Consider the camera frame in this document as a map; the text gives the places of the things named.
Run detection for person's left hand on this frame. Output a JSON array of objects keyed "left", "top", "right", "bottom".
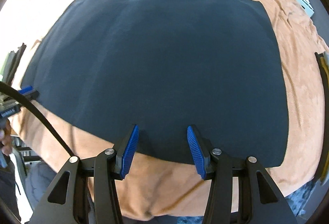
[{"left": 0, "top": 120, "right": 12, "bottom": 156}]

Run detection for thick black gripper cable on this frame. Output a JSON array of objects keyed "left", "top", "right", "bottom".
[{"left": 0, "top": 80, "right": 76, "bottom": 158}]

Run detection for orange-brown bed blanket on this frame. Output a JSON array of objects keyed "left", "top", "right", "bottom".
[{"left": 13, "top": 0, "right": 328, "bottom": 221}]

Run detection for black cloth garment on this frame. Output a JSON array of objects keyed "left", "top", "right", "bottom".
[{"left": 21, "top": 0, "right": 288, "bottom": 168}]

